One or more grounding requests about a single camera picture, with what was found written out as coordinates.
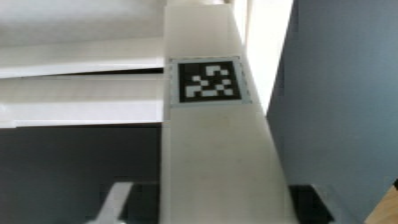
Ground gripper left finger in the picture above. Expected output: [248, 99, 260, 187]
[86, 182, 161, 224]

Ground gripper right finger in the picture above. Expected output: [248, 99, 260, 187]
[289, 185, 335, 224]

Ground white desk leg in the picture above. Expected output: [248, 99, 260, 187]
[161, 0, 299, 224]

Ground white desk top tray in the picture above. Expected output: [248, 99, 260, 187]
[0, 0, 298, 114]

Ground white front fence bar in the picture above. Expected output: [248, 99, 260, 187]
[0, 74, 164, 129]

